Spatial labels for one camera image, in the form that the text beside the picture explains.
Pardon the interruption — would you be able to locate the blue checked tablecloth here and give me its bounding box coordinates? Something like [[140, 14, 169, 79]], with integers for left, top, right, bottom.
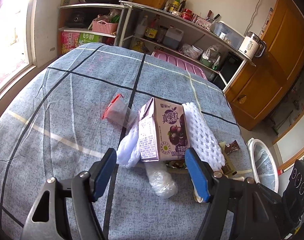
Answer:
[[0, 43, 253, 239]]

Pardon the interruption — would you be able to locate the white metal shelf rack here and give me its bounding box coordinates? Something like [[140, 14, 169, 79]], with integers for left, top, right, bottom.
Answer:
[[58, 1, 252, 91]]

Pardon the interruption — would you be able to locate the white jerry can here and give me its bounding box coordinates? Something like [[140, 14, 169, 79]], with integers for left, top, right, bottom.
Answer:
[[162, 25, 184, 50]]

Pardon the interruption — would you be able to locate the soy sauce bottle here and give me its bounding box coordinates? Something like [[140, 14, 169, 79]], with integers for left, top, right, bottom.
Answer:
[[144, 15, 160, 40]]

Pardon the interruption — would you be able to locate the beige tube package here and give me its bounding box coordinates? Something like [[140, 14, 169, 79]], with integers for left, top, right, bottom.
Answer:
[[219, 141, 237, 178]]

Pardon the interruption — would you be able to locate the wooden door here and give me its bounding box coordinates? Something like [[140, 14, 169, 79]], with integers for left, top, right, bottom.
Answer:
[[225, 0, 304, 130]]

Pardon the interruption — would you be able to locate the white electric kettle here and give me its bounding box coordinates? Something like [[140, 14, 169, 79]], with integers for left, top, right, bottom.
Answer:
[[238, 31, 266, 60]]

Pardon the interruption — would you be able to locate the clear plastic bottle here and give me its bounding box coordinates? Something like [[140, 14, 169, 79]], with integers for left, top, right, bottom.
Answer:
[[144, 161, 178, 199]]

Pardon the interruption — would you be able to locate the pink plastic basket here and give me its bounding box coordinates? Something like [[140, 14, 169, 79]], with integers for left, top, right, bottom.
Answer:
[[92, 20, 118, 35]]

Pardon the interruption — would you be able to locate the clear plastic storage bin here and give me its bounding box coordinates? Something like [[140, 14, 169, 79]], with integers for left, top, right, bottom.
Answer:
[[213, 21, 245, 50]]

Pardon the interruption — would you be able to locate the red lid plastic cup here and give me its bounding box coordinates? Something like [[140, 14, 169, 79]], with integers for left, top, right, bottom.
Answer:
[[102, 93, 137, 128]]

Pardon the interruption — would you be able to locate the purple milk carton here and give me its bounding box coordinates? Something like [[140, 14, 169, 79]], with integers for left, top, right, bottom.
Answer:
[[138, 98, 190, 162]]

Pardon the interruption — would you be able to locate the white foam fruit net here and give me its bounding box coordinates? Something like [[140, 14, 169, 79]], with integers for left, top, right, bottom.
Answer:
[[182, 102, 225, 171]]

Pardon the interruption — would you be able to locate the green snack packet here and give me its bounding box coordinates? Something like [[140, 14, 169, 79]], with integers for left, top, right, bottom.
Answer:
[[165, 159, 188, 174]]

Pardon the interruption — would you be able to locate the white trash bin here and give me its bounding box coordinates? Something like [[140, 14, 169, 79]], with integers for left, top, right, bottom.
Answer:
[[247, 138, 279, 193]]

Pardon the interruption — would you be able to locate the brown chocolate bar wrapper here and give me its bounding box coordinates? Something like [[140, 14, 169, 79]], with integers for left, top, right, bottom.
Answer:
[[224, 140, 240, 154]]

